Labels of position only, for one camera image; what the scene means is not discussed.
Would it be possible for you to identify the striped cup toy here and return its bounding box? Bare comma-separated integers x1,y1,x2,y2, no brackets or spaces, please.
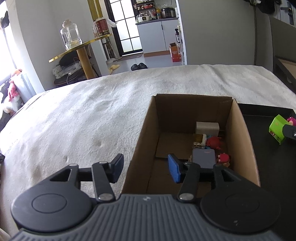
192,133,207,149

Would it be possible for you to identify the white power strip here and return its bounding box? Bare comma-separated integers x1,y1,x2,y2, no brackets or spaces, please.
52,62,82,79

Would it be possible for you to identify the white fluffy blanket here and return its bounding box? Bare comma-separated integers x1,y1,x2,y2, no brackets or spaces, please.
1,64,295,235

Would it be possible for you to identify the black-framed glass door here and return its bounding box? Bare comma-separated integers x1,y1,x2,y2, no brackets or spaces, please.
104,0,142,56

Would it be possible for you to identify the red crab toy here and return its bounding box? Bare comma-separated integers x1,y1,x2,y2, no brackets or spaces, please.
206,137,223,150

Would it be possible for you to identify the brown cardboard box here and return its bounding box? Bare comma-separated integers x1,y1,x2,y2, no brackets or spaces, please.
122,94,260,195

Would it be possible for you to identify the pile of clothes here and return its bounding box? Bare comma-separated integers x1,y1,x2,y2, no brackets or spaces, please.
1,69,23,116

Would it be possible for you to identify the red-haired small figure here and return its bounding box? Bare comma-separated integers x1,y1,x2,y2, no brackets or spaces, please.
217,153,230,167

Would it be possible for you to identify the dark framed corkboard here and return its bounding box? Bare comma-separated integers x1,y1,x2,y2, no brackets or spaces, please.
273,56,295,92

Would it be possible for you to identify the black shallow tray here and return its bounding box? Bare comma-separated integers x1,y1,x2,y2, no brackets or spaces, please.
239,103,295,240

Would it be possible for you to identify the spray bottle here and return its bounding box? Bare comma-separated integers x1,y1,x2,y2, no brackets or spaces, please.
175,29,180,44

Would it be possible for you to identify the grey-blue toy block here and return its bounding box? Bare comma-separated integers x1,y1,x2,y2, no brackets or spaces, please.
191,149,216,169

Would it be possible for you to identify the clear glass jar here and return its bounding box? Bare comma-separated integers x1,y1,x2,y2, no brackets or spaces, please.
60,20,82,50

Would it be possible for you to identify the black slippers pair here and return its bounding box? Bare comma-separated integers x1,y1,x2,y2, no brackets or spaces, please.
130,62,148,71

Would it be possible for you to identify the pink strawberry bear toy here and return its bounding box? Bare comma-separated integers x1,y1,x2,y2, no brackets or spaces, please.
287,116,296,126

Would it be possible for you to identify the orange cardboard box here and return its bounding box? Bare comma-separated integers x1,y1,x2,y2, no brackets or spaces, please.
169,43,181,62

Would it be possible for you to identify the red tin can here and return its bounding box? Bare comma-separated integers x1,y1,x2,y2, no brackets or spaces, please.
93,18,110,38

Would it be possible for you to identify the white toy block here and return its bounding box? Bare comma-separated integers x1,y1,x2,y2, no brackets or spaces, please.
195,121,220,137

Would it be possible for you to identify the white kitchen cabinet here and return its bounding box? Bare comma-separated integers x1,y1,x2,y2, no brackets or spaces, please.
136,18,179,55

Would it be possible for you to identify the yellow slipper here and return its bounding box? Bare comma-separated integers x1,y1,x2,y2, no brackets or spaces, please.
109,64,120,75

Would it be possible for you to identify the gold round side table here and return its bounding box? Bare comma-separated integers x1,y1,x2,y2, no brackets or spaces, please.
49,34,111,80

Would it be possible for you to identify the rice cooker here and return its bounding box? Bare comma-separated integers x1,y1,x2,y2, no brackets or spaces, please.
137,14,150,23

